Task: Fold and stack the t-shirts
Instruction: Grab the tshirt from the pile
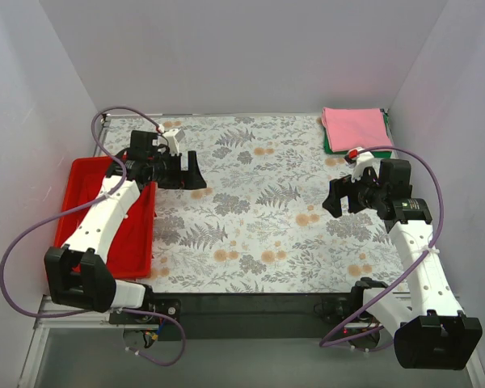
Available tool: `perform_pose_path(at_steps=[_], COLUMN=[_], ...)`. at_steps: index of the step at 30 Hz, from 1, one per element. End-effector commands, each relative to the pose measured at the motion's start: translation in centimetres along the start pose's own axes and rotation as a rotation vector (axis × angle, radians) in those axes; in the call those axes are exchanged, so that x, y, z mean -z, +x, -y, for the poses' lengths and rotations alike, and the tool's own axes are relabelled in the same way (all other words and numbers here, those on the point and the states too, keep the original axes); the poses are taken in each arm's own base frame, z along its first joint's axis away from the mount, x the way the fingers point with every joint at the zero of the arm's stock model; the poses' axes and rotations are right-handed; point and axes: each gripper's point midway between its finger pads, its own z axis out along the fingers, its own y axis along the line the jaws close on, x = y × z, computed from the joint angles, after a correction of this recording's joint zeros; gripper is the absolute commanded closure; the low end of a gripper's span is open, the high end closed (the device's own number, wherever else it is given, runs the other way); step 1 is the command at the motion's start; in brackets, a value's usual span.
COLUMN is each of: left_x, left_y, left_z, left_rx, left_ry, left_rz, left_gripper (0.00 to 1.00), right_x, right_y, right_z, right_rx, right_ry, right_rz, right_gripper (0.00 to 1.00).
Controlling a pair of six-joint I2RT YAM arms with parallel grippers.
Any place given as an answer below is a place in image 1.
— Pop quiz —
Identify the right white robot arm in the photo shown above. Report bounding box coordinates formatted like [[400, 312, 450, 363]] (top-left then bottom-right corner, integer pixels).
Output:
[[319, 150, 483, 370]]

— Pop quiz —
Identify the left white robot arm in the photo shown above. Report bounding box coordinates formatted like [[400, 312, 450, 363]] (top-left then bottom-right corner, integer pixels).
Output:
[[44, 128, 207, 323]]

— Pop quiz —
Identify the green folded t shirt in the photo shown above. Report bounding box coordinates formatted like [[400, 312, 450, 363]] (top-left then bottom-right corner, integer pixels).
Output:
[[322, 111, 393, 156]]

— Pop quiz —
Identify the pink folded t shirt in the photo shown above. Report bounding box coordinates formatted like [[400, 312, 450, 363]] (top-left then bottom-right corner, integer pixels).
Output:
[[321, 106, 393, 153]]

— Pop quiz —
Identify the floral patterned table mat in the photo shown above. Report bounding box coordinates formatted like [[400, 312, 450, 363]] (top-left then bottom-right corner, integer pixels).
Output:
[[92, 115, 413, 294]]

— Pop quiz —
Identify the red plastic tray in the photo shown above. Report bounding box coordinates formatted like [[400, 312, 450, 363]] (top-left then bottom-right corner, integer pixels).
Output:
[[61, 157, 157, 280]]

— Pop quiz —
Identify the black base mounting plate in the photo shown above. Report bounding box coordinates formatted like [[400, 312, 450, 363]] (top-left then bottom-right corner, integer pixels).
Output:
[[108, 293, 393, 343]]

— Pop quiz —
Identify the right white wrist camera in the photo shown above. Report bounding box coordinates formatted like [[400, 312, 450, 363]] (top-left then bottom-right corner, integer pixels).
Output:
[[344, 147, 374, 181]]

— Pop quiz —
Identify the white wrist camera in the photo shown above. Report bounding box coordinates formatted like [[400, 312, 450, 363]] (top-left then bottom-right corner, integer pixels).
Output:
[[344, 147, 374, 181], [162, 128, 185, 155]]

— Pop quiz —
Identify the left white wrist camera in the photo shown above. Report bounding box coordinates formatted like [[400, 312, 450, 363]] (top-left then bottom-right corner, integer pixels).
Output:
[[162, 128, 185, 155]]

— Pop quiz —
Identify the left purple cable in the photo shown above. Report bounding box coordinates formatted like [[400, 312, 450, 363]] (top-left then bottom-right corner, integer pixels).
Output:
[[0, 106, 187, 367]]

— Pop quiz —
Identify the purple cable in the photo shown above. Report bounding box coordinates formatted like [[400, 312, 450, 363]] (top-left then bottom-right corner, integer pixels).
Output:
[[319, 145, 446, 353], [0, 106, 187, 367]]

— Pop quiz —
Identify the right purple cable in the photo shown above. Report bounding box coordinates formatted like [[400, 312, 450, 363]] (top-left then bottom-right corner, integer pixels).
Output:
[[319, 145, 446, 353]]

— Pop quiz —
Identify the aluminium frame rail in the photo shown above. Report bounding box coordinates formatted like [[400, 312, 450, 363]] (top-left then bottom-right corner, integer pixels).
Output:
[[18, 294, 118, 388]]

